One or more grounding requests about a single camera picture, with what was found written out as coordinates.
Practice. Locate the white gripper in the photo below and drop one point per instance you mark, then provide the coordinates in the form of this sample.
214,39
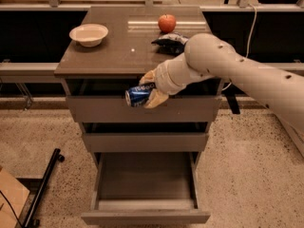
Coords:
162,77

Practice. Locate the blue pepsi can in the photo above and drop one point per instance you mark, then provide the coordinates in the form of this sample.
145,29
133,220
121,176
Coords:
138,95

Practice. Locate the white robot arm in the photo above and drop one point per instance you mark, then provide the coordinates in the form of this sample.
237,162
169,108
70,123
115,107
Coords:
206,56

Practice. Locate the grey drawer cabinet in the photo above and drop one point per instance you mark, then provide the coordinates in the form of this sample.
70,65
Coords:
126,52

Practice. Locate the grey top drawer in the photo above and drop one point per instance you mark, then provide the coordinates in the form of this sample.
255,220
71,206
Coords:
103,101

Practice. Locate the grey drawer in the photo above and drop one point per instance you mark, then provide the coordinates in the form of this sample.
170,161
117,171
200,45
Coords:
145,188
103,101
145,137

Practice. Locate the grey middle drawer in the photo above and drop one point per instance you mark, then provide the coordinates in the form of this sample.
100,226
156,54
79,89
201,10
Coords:
145,137

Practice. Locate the grey bottom drawer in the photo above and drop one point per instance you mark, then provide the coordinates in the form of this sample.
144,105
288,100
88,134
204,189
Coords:
145,188

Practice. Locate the blue white chip bag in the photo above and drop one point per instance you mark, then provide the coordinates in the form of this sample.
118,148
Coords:
171,43

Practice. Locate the red apple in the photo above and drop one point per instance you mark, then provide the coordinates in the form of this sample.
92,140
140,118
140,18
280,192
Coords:
167,23

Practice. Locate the white bowl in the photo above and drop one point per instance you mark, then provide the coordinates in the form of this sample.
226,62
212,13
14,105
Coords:
89,35

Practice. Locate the cardboard box right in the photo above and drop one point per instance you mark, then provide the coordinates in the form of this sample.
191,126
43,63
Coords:
297,137

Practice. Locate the cardboard box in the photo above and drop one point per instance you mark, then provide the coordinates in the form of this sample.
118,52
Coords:
297,137
13,198

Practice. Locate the cardboard box left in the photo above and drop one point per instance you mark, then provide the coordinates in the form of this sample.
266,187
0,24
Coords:
13,198

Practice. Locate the black metal bar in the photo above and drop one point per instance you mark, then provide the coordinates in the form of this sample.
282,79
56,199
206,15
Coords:
30,221

